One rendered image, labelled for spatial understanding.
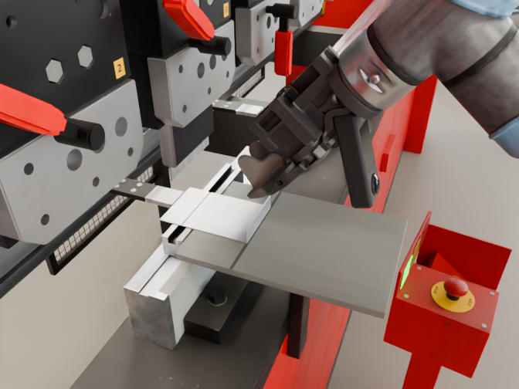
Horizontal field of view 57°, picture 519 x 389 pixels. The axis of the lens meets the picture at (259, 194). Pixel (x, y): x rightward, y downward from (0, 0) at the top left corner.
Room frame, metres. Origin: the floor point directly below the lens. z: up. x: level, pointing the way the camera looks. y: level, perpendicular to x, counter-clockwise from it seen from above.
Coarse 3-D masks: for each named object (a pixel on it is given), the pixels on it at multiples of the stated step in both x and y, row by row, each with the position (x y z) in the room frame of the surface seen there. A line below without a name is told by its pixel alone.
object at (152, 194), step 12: (132, 180) 0.61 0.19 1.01; (108, 192) 0.59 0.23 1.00; (120, 192) 0.58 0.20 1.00; (132, 192) 0.58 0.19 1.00; (144, 192) 0.58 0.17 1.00; (156, 192) 0.58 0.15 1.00; (168, 192) 0.58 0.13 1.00; (180, 192) 0.58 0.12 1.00; (156, 204) 0.56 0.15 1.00; (168, 204) 0.55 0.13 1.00
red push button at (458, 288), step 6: (444, 282) 0.60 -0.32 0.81; (450, 282) 0.59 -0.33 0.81; (456, 282) 0.59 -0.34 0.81; (462, 282) 0.59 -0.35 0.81; (444, 288) 0.59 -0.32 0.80; (450, 288) 0.58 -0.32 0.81; (456, 288) 0.58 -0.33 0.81; (462, 288) 0.58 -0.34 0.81; (450, 294) 0.57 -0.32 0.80; (456, 294) 0.57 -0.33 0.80; (462, 294) 0.57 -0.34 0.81
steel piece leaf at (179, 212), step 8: (192, 192) 0.58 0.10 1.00; (200, 192) 0.58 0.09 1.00; (208, 192) 0.58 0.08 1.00; (184, 200) 0.56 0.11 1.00; (192, 200) 0.56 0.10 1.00; (200, 200) 0.56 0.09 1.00; (176, 208) 0.54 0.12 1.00; (184, 208) 0.54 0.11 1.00; (192, 208) 0.54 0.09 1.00; (168, 216) 0.53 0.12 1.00; (176, 216) 0.53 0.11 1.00; (184, 216) 0.53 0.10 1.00; (176, 224) 0.51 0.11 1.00
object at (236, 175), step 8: (224, 168) 0.65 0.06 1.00; (216, 176) 0.63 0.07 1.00; (224, 176) 0.64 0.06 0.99; (232, 176) 0.63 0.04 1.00; (240, 176) 0.65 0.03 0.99; (208, 184) 0.61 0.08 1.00; (216, 184) 0.62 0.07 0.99; (224, 184) 0.61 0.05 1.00; (168, 232) 0.49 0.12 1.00; (176, 232) 0.50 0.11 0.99; (168, 240) 0.48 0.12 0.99; (176, 240) 0.48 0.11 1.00; (168, 248) 0.48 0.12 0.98; (176, 248) 0.48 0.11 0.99
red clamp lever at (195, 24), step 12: (168, 0) 0.41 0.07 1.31; (180, 0) 0.40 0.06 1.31; (192, 0) 0.42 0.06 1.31; (168, 12) 0.41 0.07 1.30; (180, 12) 0.40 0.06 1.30; (192, 12) 0.41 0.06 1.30; (180, 24) 0.42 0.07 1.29; (192, 24) 0.42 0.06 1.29; (204, 24) 0.43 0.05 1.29; (192, 36) 0.44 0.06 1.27; (204, 36) 0.43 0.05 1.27; (216, 36) 0.47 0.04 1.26; (204, 48) 0.46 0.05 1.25; (216, 48) 0.46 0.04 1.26; (228, 48) 0.46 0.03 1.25
